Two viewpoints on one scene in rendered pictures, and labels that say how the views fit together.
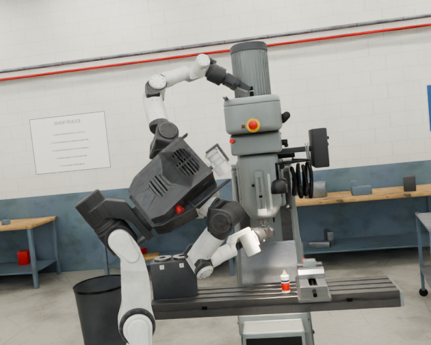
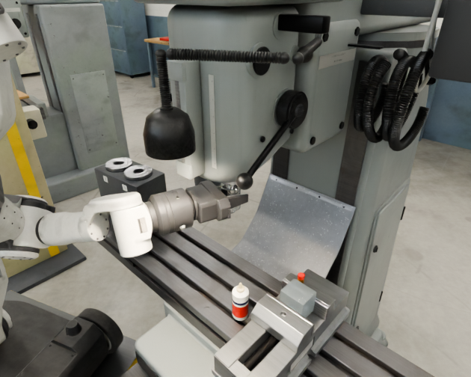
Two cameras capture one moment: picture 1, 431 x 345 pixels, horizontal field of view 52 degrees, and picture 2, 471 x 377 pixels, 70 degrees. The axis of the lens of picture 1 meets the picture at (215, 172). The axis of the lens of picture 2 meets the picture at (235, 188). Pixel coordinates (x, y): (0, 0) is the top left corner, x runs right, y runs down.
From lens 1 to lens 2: 177 cm
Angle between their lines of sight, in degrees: 43
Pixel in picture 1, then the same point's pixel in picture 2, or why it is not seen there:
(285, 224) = (346, 174)
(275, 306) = (205, 328)
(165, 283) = not seen: hidden behind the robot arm
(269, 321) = (194, 339)
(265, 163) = (206, 42)
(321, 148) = not seen: outside the picture
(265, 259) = (294, 215)
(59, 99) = not seen: outside the picture
